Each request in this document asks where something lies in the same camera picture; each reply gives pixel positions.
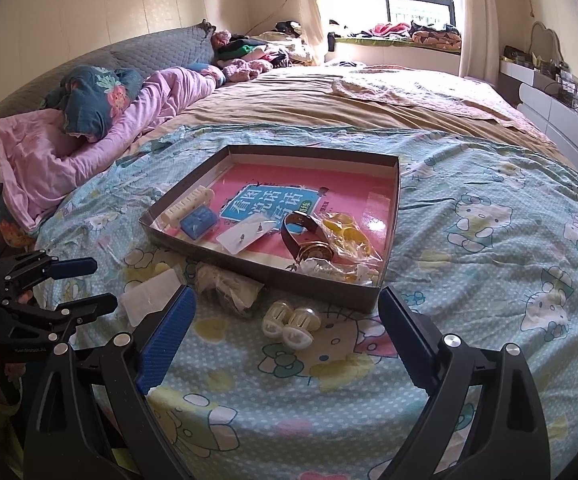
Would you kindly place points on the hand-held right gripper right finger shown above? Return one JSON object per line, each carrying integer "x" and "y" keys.
{"x": 409, "y": 335}

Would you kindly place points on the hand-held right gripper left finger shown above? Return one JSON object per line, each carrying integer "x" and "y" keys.
{"x": 166, "y": 340}

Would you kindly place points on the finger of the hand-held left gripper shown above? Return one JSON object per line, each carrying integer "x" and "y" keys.
{"x": 74, "y": 266}
{"x": 89, "y": 306}

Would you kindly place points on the clear bag of yellow bangles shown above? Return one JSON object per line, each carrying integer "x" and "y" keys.
{"x": 349, "y": 232}

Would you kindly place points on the grey cardboard box tray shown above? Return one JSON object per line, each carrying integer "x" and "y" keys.
{"x": 269, "y": 280}

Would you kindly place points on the blue pouch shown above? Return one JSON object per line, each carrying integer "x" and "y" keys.
{"x": 198, "y": 222}

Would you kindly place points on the small clear earring bag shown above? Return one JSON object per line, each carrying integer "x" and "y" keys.
{"x": 244, "y": 237}

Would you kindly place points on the white comb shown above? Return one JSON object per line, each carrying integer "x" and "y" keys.
{"x": 189, "y": 205}

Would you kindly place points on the orange printed pillow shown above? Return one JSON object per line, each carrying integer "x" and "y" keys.
{"x": 16, "y": 235}

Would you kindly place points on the white plastic bag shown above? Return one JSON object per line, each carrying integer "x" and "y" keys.
{"x": 146, "y": 297}

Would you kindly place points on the crumpled clear bag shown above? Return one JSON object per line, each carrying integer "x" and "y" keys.
{"x": 229, "y": 290}

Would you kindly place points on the pink quilt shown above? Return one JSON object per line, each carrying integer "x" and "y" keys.
{"x": 34, "y": 160}

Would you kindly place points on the cartoon cat printed bedsheet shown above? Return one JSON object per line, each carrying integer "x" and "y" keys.
{"x": 469, "y": 260}

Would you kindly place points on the cream plastic hair roller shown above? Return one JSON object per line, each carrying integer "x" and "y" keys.
{"x": 304, "y": 327}
{"x": 276, "y": 320}

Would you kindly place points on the pink book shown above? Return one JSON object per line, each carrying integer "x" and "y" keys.
{"x": 359, "y": 195}

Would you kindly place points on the blue floral pillow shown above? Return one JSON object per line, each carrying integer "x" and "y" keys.
{"x": 89, "y": 100}

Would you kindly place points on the grey quilted headboard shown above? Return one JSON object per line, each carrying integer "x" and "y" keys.
{"x": 159, "y": 45}

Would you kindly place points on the peach lace blanket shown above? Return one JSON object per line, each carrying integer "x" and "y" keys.
{"x": 434, "y": 95}

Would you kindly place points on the tan bedsheet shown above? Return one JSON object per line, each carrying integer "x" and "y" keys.
{"x": 319, "y": 100}

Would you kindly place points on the white dresser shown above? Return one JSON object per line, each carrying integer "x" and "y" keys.
{"x": 559, "y": 110}

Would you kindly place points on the pile of clothes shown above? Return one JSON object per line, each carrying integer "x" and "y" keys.
{"x": 264, "y": 52}

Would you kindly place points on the green window seat cushion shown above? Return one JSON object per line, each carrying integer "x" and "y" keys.
{"x": 384, "y": 41}

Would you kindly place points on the orange patterned blanket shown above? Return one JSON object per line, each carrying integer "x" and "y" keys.
{"x": 436, "y": 36}

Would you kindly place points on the dark bottle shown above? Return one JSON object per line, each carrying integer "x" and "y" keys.
{"x": 331, "y": 42}

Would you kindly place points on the pink clothes heap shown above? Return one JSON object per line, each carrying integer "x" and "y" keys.
{"x": 391, "y": 30}

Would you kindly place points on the cream framed mirror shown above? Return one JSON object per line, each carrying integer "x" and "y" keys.
{"x": 544, "y": 42}

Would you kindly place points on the cream curtain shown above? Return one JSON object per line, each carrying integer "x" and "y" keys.
{"x": 314, "y": 10}
{"x": 476, "y": 20}

